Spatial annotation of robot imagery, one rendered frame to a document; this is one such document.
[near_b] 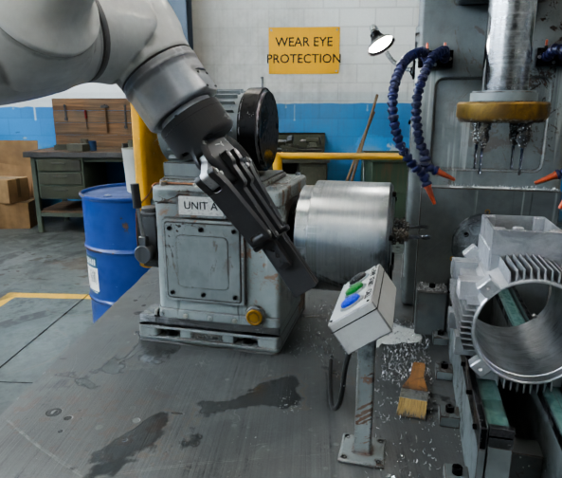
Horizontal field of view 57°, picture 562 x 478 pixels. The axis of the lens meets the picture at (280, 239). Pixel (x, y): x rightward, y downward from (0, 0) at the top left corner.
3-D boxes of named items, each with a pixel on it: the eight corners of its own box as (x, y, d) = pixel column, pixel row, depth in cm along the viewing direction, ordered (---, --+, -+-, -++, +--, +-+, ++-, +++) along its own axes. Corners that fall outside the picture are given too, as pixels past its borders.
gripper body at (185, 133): (197, 93, 53) (248, 169, 53) (226, 95, 61) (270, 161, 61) (145, 136, 55) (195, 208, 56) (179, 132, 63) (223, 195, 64)
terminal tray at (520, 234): (476, 253, 92) (480, 213, 90) (541, 257, 89) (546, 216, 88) (486, 274, 80) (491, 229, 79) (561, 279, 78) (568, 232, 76)
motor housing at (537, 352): (444, 332, 96) (453, 232, 92) (556, 341, 92) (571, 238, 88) (455, 386, 77) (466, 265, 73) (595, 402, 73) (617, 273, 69)
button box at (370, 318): (359, 309, 85) (341, 283, 85) (397, 287, 83) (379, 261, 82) (347, 356, 69) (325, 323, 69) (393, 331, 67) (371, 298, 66)
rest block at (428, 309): (413, 324, 129) (417, 278, 126) (443, 327, 128) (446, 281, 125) (413, 334, 124) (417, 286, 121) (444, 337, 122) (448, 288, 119)
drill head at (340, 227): (264, 266, 138) (263, 172, 132) (406, 276, 130) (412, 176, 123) (234, 299, 115) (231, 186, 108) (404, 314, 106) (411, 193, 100)
